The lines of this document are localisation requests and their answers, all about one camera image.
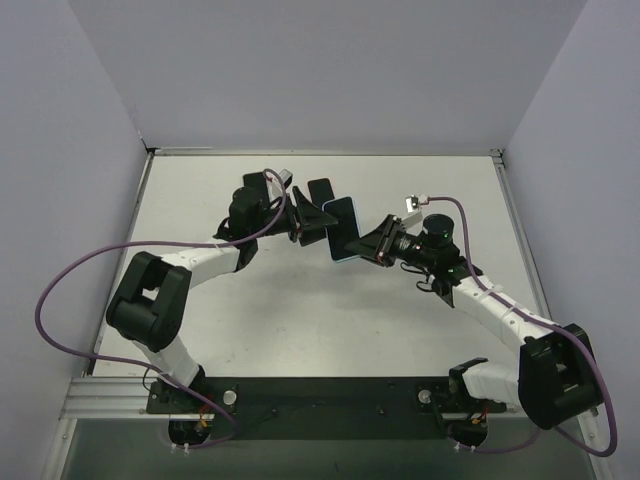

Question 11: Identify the light blue phone case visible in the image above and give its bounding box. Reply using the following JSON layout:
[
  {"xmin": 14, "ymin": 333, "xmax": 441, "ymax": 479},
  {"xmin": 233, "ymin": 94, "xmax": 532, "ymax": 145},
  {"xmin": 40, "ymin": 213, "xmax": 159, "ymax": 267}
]
[{"xmin": 322, "ymin": 197, "xmax": 360, "ymax": 263}]

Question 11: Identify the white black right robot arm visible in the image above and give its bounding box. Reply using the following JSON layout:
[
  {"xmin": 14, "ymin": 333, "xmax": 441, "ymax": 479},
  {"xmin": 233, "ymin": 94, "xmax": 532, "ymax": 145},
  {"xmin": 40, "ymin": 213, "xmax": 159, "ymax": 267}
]
[{"xmin": 345, "ymin": 214, "xmax": 604, "ymax": 430}]

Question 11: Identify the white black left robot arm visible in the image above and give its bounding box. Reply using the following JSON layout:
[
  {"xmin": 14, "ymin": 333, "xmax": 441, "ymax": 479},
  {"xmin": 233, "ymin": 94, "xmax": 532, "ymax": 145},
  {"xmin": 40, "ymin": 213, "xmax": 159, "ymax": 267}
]
[{"xmin": 106, "ymin": 171, "xmax": 337, "ymax": 412}]

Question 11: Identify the phone in pink case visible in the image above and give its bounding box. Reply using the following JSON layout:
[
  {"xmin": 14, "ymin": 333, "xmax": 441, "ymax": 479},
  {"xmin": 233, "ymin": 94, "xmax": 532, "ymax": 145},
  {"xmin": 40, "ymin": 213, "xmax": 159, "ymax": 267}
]
[{"xmin": 307, "ymin": 178, "xmax": 335, "ymax": 208}]

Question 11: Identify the phone in grey case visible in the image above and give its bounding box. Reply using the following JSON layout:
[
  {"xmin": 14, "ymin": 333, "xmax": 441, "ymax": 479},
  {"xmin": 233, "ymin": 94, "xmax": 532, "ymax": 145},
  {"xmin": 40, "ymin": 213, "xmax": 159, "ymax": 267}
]
[{"xmin": 243, "ymin": 172, "xmax": 268, "ymax": 195}]

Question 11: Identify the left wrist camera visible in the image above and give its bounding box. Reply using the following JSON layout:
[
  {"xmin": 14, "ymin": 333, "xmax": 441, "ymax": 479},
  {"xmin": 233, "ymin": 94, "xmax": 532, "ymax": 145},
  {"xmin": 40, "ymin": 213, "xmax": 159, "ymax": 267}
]
[{"xmin": 267, "ymin": 169, "xmax": 293, "ymax": 200}]

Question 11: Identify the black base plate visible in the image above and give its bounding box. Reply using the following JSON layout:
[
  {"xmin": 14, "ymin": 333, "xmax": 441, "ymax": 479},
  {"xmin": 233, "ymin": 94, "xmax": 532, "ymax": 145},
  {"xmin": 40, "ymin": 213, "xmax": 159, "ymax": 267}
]
[{"xmin": 144, "ymin": 375, "xmax": 509, "ymax": 441}]

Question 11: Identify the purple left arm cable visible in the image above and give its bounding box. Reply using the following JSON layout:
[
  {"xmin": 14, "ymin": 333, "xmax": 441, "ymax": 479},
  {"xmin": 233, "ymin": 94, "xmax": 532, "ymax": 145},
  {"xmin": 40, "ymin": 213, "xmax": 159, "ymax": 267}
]
[{"xmin": 35, "ymin": 168, "xmax": 289, "ymax": 449}]

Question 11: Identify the aluminium front rail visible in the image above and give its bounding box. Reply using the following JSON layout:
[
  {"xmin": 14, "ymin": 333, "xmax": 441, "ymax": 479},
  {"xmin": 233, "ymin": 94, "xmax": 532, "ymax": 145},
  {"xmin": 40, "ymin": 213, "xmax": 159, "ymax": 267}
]
[{"xmin": 62, "ymin": 377, "xmax": 519, "ymax": 419}]

